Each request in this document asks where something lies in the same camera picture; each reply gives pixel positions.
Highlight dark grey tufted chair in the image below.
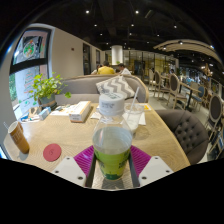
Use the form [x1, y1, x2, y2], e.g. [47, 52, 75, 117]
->
[155, 109, 210, 165]

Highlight flat round red coaster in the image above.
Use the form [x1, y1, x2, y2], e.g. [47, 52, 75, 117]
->
[42, 143, 63, 163]

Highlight round food window poster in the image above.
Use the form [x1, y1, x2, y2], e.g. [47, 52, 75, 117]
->
[21, 39, 37, 60]

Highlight clear plastic cup with straw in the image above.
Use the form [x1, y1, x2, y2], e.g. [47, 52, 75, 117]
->
[123, 87, 145, 135]

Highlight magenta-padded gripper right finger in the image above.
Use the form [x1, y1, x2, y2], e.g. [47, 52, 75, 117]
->
[128, 144, 175, 188]

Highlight printed paper leaflets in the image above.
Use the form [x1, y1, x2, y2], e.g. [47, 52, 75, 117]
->
[49, 103, 79, 117]

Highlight green potted plant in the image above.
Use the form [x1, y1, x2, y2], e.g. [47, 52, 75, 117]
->
[29, 72, 72, 110]

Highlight group of ceiling lights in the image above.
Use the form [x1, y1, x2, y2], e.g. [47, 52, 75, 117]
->
[84, 8, 214, 49]

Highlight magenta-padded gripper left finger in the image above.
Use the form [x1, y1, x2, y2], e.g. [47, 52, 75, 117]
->
[50, 144, 98, 188]

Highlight light blue tissue pack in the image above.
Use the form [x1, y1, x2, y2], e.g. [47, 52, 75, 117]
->
[38, 106, 52, 121]

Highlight group of wooden dining chairs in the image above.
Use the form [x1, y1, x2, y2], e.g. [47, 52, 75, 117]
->
[148, 68, 224, 158]

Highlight grey curved sofa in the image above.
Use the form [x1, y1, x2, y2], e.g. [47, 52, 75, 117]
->
[54, 73, 150, 106]

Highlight grey white chevron cushion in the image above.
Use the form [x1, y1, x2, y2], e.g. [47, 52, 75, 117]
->
[95, 75, 136, 100]

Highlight clear green-labelled drink bottle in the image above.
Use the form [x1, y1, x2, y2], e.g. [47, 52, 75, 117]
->
[91, 92, 134, 181]

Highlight person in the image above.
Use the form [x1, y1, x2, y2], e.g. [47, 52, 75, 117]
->
[96, 60, 116, 76]
[117, 63, 132, 76]
[90, 64, 101, 75]

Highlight long white cardboard box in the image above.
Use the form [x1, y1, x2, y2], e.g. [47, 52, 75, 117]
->
[68, 100, 92, 123]

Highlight brown paper cup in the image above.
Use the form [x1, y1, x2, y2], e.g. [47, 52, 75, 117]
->
[7, 120, 31, 155]

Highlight white paper napkin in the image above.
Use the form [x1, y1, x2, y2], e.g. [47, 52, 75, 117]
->
[89, 110, 147, 126]

